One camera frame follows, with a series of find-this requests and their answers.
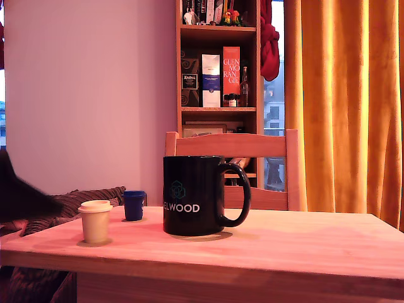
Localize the cream coffee capsule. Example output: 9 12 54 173
77 199 113 244

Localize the blue coffee capsule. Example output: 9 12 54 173
122 189 148 222

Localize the pink canvas bag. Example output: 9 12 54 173
0 219 29 237

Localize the knotted red curtain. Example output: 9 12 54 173
0 21 6 70
260 0 281 82

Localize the black Elwood mug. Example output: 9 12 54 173
162 154 253 237

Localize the dark spiral pattern box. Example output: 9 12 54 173
181 49 201 107

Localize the wooden chair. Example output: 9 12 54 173
165 128 301 211

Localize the white and blue box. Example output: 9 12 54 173
201 54 222 108

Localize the copper foil pouch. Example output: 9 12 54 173
229 157 253 169

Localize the clear glass bottle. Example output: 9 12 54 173
239 65 251 107

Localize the red Glenmorangie box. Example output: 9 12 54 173
222 46 241 95

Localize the grey stone urn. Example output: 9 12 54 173
266 157 286 191

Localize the wooden bookshelf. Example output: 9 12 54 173
175 0 265 190

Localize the colourful figurine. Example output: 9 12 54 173
220 8 243 27

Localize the orange curtain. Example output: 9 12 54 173
283 0 404 232

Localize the brown corduroy cushion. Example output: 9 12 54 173
23 186 127 237
59 197 123 223

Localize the brown corduroy sofa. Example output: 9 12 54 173
0 189 148 303

